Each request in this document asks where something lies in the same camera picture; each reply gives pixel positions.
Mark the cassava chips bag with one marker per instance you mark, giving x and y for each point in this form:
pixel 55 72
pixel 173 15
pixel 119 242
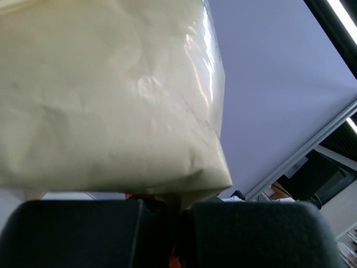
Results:
pixel 113 96

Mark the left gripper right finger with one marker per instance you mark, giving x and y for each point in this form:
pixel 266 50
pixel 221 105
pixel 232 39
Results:
pixel 256 234

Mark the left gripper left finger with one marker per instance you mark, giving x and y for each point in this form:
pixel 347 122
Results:
pixel 78 233

